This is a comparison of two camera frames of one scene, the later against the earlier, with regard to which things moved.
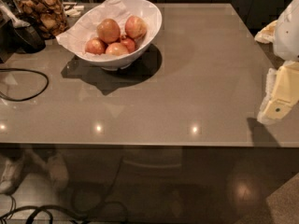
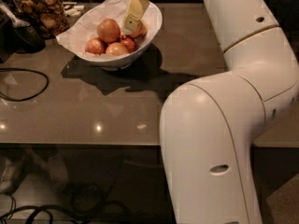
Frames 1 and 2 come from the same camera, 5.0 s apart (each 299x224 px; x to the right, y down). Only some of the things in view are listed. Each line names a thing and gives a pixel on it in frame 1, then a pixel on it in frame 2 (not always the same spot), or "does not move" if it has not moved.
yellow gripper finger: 281,92 -> 135,7
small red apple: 129,44 does not move
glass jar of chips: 44,5 does not move
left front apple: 95,46 does not move
